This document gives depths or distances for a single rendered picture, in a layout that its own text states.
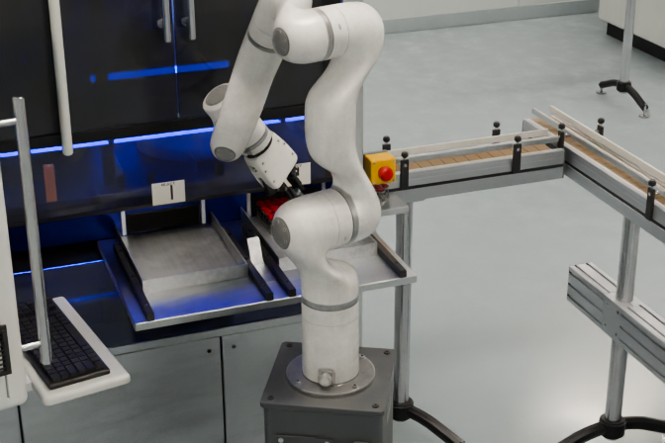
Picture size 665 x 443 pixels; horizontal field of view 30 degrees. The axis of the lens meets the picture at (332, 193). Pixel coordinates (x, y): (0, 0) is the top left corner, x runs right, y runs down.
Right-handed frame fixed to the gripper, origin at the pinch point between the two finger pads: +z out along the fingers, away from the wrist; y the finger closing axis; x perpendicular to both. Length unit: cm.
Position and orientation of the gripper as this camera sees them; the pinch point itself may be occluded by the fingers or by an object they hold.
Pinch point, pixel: (292, 188)
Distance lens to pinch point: 287.0
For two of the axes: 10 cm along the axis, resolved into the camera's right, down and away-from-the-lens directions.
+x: -7.2, -0.9, 6.9
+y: 4.9, -7.7, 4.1
